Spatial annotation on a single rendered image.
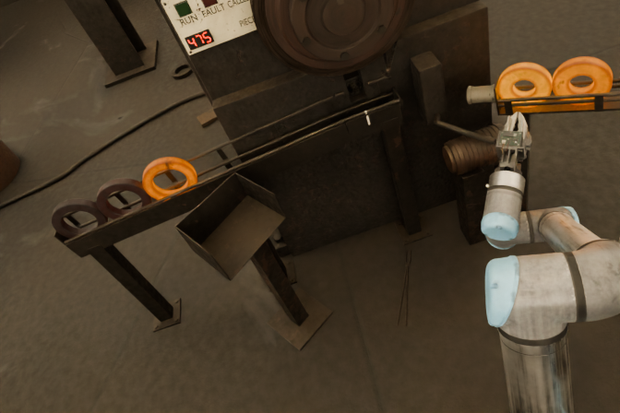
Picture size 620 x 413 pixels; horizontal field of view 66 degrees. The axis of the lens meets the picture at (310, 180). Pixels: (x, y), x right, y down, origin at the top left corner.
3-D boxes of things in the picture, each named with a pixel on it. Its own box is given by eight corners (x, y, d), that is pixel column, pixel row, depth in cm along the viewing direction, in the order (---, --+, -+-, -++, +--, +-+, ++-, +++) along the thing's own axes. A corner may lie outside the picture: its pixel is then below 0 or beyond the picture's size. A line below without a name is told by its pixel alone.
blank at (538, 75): (495, 64, 149) (494, 70, 148) (551, 58, 141) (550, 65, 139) (502, 103, 159) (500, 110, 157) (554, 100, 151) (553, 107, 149)
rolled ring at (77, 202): (83, 196, 165) (84, 190, 167) (38, 218, 167) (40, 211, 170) (118, 228, 177) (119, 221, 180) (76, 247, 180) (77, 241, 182)
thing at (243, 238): (257, 333, 198) (173, 226, 149) (300, 286, 208) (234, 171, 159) (291, 361, 185) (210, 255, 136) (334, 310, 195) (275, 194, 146)
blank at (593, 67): (550, 59, 141) (549, 65, 139) (613, 53, 133) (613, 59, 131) (554, 100, 151) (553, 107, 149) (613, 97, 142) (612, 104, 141)
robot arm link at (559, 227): (668, 253, 72) (569, 198, 136) (575, 261, 75) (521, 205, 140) (678, 329, 72) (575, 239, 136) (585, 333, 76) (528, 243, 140)
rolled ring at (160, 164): (130, 184, 165) (131, 178, 167) (172, 210, 176) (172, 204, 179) (168, 153, 160) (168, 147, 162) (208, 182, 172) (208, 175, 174)
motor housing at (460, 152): (451, 228, 206) (438, 135, 170) (501, 210, 205) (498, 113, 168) (464, 251, 196) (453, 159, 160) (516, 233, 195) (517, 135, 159)
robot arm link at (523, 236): (529, 249, 138) (531, 235, 128) (487, 253, 142) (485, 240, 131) (523, 218, 142) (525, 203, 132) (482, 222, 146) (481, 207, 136)
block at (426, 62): (417, 111, 178) (407, 55, 162) (437, 103, 178) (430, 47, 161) (427, 127, 170) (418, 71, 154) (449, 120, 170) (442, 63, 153)
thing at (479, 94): (471, 96, 163) (469, 82, 160) (499, 94, 159) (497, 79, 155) (468, 108, 160) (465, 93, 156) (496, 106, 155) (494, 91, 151)
